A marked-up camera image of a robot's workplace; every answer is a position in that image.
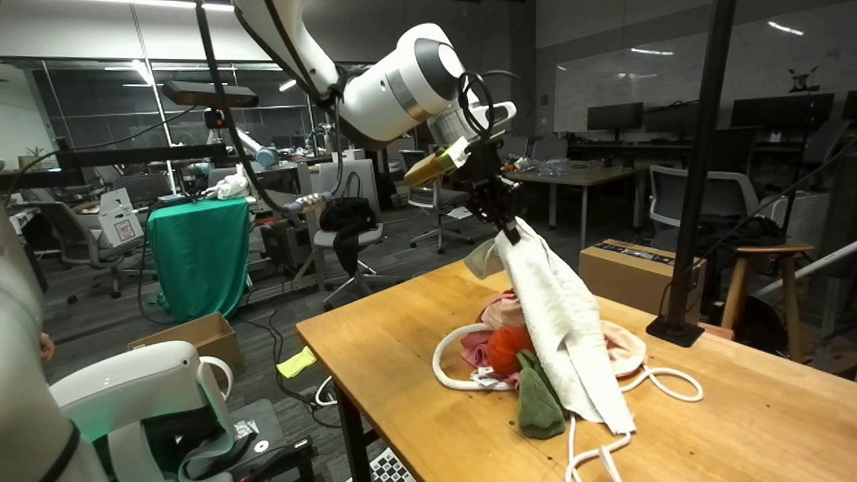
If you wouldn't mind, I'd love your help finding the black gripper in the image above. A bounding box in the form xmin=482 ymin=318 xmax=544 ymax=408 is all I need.
xmin=460 ymin=143 xmax=520 ymax=242

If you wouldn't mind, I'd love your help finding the white towel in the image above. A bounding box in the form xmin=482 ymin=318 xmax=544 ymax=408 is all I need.
xmin=466 ymin=217 xmax=634 ymax=433

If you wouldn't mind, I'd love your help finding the orange plush carrot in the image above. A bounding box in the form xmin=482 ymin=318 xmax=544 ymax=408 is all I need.
xmin=486 ymin=326 xmax=564 ymax=440

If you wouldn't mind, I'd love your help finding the thick white rope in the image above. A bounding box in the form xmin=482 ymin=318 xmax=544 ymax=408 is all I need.
xmin=430 ymin=318 xmax=650 ymax=396

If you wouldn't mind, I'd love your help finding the thin white cord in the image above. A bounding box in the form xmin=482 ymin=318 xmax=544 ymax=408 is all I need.
xmin=563 ymin=365 xmax=706 ymax=482

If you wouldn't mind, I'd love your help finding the pink cloth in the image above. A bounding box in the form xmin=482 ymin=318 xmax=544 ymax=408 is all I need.
xmin=460 ymin=290 xmax=529 ymax=384

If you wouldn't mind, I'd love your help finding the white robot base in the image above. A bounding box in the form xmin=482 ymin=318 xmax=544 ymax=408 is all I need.
xmin=0 ymin=217 xmax=316 ymax=482

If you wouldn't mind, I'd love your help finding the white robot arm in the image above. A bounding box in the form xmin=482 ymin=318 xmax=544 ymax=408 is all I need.
xmin=233 ymin=0 xmax=520 ymax=243

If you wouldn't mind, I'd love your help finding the cardboard box on floor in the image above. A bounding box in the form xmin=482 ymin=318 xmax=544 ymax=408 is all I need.
xmin=578 ymin=238 xmax=674 ymax=314

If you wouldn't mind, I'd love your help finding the black vertical pole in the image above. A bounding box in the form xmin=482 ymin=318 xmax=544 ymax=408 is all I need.
xmin=647 ymin=0 xmax=737 ymax=349

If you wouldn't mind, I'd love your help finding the wooden stool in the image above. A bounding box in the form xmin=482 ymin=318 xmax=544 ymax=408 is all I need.
xmin=721 ymin=243 xmax=812 ymax=362

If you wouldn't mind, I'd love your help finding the small cardboard box floor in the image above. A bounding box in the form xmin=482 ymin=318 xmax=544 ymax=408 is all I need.
xmin=132 ymin=314 xmax=241 ymax=371

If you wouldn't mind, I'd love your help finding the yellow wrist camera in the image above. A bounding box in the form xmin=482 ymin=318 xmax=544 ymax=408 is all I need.
xmin=403 ymin=137 xmax=468 ymax=187

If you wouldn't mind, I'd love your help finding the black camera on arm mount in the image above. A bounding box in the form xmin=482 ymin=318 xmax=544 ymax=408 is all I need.
xmin=162 ymin=81 xmax=260 ymax=129

